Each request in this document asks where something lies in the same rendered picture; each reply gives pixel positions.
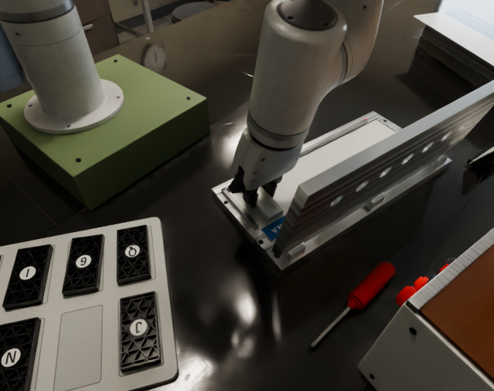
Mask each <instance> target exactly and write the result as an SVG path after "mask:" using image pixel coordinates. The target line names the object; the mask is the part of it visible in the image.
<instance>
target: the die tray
mask: <svg viewBox="0 0 494 391"><path fill-rule="evenodd" d="M145 224H146V225H147V227H148V235H149V246H150V267H151V279H145V280H141V281H137V282H131V283H126V284H122V285H118V283H117V281H116V234H117V230H120V229H125V228H129V227H137V226H141V225H145ZM97 234H103V235H104V237H105V245H104V251H103V259H102V271H101V278H100V285H99V291H97V292H87V293H82V294H77V295H72V296H64V295H63V294H62V293H61V292H62V288H63V283H64V276H65V272H66V267H67V260H68V256H69V252H70V248H71V240H72V238H75V237H86V236H91V235H97ZM45 244H51V246H52V247H53V248H54V249H53V253H52V257H51V261H50V268H49V272H48V276H47V283H46V288H45V292H44V296H43V303H41V304H36V305H32V306H24V307H20V308H15V309H10V310H6V309H4V308H3V307H2V304H3V300H4V298H5V293H6V289H7V287H8V283H9V279H10V275H11V273H12V268H13V265H14V262H15V259H16V254H17V251H18V249H21V248H26V247H35V246H40V245H45ZM0 255H1V256H2V257H1V260H0V325H1V324H7V323H11V322H16V321H20V320H26V319H30V318H34V317H39V318H40V319H41V325H40V334H39V339H38V344H37V349H36V357H35V362H34V367H33V376H32V382H31V387H30V391H138V390H142V389H146V388H150V387H152V386H158V385H160V384H164V383H167V382H171V381H173V380H174V379H175V378H176V377H177V375H178V360H177V354H176V347H175V340H174V328H173V320H172V314H171V301H170V294H169V288H168V275H167V268H166V261H165V254H164V242H163V234H162V228H161V222H160V220H159V218H157V217H151V218H147V219H143V220H135V221H131V222H127V223H119V224H115V225H111V226H107V227H99V228H95V229H90V230H83V231H78V232H74V233H70V234H63V235H58V236H54V237H47V238H43V239H38V240H31V241H27V242H22V243H18V244H10V245H6V246H2V247H0ZM152 291H155V293H156V297H157V316H158V326H159V336H160V346H161V363H159V364H156V365H150V366H147V367H143V368H140V369H134V370H131V371H128V372H121V370H120V298H123V297H127V296H134V295H138V294H141V293H145V292H152Z"/></svg>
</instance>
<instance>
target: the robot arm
mask: <svg viewBox="0 0 494 391"><path fill-rule="evenodd" d="M383 2H384V0H272V1H271V2H269V4H268V5H267V7H266V9H265V10H264V18H263V23H262V28H261V37H260V42H259V47H258V52H257V61H256V66H255V71H254V80H253V84H252V89H251V94H250V104H249V109H248V114H247V128H245V129H244V131H243V133H242V134H241V137H240V139H239V142H238V145H237V149H236V151H235V155H234V158H233V164H232V172H233V174H234V175H236V176H235V178H234V179H233V180H232V182H231V183H230V185H229V187H228V189H229V190H230V191H231V192H232V193H233V194H234V193H240V192H242V193H243V199H244V201H245V202H246V203H249V204H250V206H251V207H252V208H254V207H255V206H256V204H257V199H258V196H259V195H258V193H257V191H258V188H259V187H262V188H263V189H264V190H265V191H266V192H267V193H268V194H269V196H270V197H272V198H273V197H274V195H275V191H276V188H277V184H278V183H279V182H281V181H282V176H283V175H284V174H286V173H288V172H289V171H291V170H292V169H293V168H294V167H295V165H296V163H297V161H298V159H299V156H300V154H301V151H302V145H303V142H304V139H305V138H306V136H307V135H308V133H309V128H310V126H311V123H312V121H313V117H314V116H315V113H316V110H317V108H318V106H319V104H320V103H321V101H322V100H323V98H324V97H325V96H326V95H327V94H328V93H329V92H330V91H331V90H332V89H334V88H336V87H337V86H339V85H342V84H343V83H345V82H347V81H350V80H351V79H352V78H354V77H355V76H356V75H358V74H359V73H360V72H361V71H362V70H363V69H364V67H365V65H366V64H367V62H368V60H369V58H370V56H371V52H372V50H373V47H374V45H375V39H376V36H377V32H378V25H379V21H380V18H381V14H382V6H383ZM0 24H1V26H2V28H3V30H4V32H5V35H6V36H7V38H8V40H9V42H10V44H11V46H12V49H13V50H14V52H15V54H16V56H17V58H18V60H19V63H20V64H21V66H22V69H23V70H24V72H25V74H26V77H27V78H28V80H29V83H30V84H31V86H32V88H33V91H34V92H35V95H34V96H33V97H32V98H31V99H30V100H29V101H28V102H27V104H26V107H25V109H24V116H25V118H26V121H27V122H28V124H29V125H30V126H31V127H32V128H34V129H35V130H39V131H40V132H44V133H52V134H68V133H78V132H82V131H86V130H90V129H92V128H95V127H97V126H100V125H102V124H103V123H106V122H108V121H109V120H110V119H111V118H113V117H114V116H115V115H116V114H117V113H118V112H119V111H120V110H121V108H122V107H123V104H124V96H123V91H122V90H121V88H120V87H119V86H118V85H116V84H114V83H113V82H111V81H107V80H104V79H100V78H99V76H98V72H97V69H96V66H95V62H94V60H93V57H92V53H91V51H90V48H89V45H88V41H87V39H86V36H85V32H84V30H83V27H82V24H81V20H80V18H79V15H78V11H77V9H76V6H75V3H74V0H0Z"/></svg>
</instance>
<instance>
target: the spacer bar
mask: <svg viewBox="0 0 494 391"><path fill-rule="evenodd" d="M257 193H258V195H259V196H258V199H257V204H256V206H255V207H256V208H257V209H258V211H259V212H260V213H261V214H262V215H263V216H264V218H265V219H266V220H267V221H268V222H270V221H272V220H273V219H275V218H277V217H279V216H280V215H282V214H283V209H282V208H281V207H280V206H279V204H277V203H276V201H274V200H273V198H272V197H270V196H269V194H268V193H267V192H266V191H265V190H264V189H263V188H262V187H259V188H258V191H257Z"/></svg>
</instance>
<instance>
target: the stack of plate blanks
mask: <svg viewBox="0 0 494 391"><path fill-rule="evenodd" d="M459 12H462V13H464V14H465V15H467V16H470V17H471V18H473V19H475V20H477V21H479V22H481V23H483V24H485V25H486V26H488V27H490V28H492V29H494V25H493V24H491V23H490V22H487V21H485V20H484V19H482V18H480V17H478V16H476V15H474V14H472V13H470V12H468V11H466V10H460V11H459ZM417 46H419V47H420V48H422V49H423V50H425V51H426V52H427V53H429V54H430V55H432V56H433V57H435V58H436V59H438V60H439V61H440V62H441V63H443V64H445V65H446V66H448V67H449V68H450V69H451V70H453V71H455V72H456V73H457V74H459V75H460V76H462V77H463V78H464V79H466V80H467V81H469V82H471V83H472V84H473V85H474V86H476V87H477V88H480V87H482V86H483V85H486V84H488V83H489V82H491V81H493V80H494V66H492V65H491V64H489V63H488V62H486V61H484V60H483V59H481V58H480V57H478V56H476V55H475V54H473V53H472V52H470V51H469V50H466V49H465V48H464V47H462V46H460V45H459V44H457V43H455V42H454V41H453V40H450V39H449V38H447V37H446V36H444V35H443V34H441V33H439V32H437V31H436V30H435V29H433V28H431V27H430V26H428V25H427V24H426V25H425V28H424V30H423V33H422V36H420V40H419V42H418V44H417Z"/></svg>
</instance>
